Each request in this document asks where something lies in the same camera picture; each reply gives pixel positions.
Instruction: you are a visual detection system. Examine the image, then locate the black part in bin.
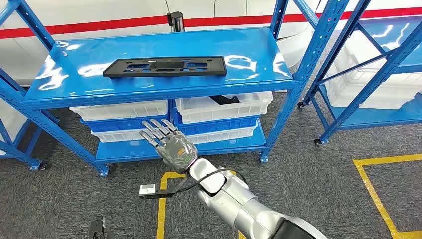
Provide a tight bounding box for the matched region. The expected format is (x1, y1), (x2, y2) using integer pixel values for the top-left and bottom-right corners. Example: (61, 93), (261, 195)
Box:
(209, 95), (241, 105)

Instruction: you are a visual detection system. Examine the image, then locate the black topped chrome stanchion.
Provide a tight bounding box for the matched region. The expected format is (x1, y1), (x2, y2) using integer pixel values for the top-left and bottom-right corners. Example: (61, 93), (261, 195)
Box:
(166, 11), (185, 33)

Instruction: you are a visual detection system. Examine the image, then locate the blue plastic bin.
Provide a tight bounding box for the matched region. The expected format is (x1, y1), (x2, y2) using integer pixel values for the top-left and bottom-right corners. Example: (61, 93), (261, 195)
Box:
(81, 114), (171, 133)
(171, 107), (259, 136)

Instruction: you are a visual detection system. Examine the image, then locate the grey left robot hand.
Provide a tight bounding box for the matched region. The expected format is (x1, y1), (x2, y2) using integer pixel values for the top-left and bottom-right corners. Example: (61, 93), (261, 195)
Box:
(88, 217), (107, 239)

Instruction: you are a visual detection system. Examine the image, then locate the long black plastic car part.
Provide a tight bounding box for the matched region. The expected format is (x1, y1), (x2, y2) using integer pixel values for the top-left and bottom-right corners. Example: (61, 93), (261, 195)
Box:
(102, 56), (228, 79)

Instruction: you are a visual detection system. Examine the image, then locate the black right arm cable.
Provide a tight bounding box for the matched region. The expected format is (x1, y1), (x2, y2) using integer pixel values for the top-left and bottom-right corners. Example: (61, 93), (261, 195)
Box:
(171, 167), (248, 195)

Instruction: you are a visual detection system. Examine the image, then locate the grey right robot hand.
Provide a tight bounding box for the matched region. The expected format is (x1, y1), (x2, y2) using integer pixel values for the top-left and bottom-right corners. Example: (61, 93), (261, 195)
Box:
(139, 119), (199, 175)

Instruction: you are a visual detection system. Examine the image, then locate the white car with red stripe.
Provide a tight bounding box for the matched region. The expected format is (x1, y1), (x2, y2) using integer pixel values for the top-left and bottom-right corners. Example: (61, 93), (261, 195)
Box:
(0, 0), (422, 87)

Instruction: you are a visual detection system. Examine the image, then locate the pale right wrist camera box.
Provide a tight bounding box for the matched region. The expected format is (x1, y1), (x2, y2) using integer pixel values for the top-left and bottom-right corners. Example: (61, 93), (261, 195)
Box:
(138, 183), (157, 196)

